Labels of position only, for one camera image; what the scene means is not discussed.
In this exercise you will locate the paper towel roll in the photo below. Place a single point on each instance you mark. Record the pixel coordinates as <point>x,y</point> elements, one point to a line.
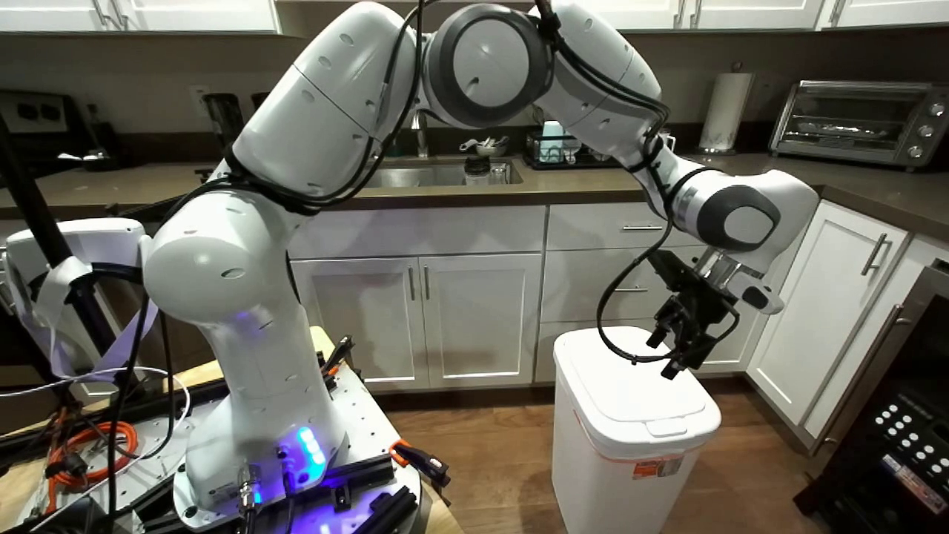
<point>726,111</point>

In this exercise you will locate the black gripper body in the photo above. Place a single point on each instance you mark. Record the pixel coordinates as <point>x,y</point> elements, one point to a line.
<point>694,309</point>

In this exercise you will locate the stainless kitchen sink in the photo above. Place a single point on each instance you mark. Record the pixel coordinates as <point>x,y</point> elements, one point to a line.
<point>445,172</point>

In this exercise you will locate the white lower cabinets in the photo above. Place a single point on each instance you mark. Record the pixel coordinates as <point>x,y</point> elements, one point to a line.
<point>472,297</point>

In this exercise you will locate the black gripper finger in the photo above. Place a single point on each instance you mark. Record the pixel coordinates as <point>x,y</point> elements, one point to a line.
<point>681,361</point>
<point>660,334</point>

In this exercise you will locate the black built-in wine cooler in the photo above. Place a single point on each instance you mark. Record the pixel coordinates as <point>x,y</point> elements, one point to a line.
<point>887,473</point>

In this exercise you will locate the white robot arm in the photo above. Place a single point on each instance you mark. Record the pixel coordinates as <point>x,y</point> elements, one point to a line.
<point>224,260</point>

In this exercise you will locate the white lidded trash bin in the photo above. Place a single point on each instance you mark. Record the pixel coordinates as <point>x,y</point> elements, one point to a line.
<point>623,433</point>

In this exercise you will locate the white cabinets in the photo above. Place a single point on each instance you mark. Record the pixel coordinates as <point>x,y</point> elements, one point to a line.
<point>278,17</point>
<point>472,297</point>

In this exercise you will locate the white upper cabinets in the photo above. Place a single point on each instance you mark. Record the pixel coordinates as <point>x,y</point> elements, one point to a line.
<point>278,17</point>

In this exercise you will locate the silver toaster oven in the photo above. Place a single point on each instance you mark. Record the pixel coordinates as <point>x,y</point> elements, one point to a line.
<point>883,123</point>

